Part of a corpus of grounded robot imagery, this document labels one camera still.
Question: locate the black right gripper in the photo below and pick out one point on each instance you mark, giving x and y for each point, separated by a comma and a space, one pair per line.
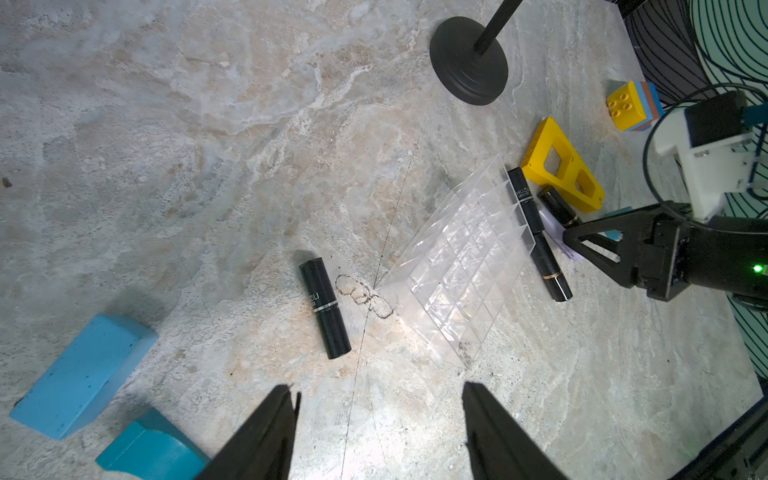
652, 249

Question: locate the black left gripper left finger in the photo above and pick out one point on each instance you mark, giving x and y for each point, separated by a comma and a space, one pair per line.
262, 448

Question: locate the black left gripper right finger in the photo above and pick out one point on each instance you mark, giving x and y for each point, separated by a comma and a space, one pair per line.
498, 447

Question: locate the short black lipstick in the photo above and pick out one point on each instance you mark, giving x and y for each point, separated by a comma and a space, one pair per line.
561, 211

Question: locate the black lipstick gold band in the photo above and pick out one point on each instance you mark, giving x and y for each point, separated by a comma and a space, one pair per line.
549, 269

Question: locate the black lipstick silver band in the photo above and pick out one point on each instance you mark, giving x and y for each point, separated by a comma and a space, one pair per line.
325, 307

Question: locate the clear acrylic lipstick organizer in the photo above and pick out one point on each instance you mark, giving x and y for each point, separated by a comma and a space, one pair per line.
451, 282

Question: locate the teal wedge block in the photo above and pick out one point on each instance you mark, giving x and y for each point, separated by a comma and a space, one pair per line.
151, 447

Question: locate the multicolour toy brick stack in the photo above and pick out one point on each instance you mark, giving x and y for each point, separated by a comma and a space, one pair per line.
635, 106

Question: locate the light blue foam block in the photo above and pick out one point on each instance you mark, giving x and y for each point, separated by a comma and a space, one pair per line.
79, 385

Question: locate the black microphone stand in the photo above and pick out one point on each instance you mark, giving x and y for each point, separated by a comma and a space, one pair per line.
468, 59

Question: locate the yellow triangular plastic frame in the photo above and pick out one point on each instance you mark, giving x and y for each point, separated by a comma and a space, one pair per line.
573, 179

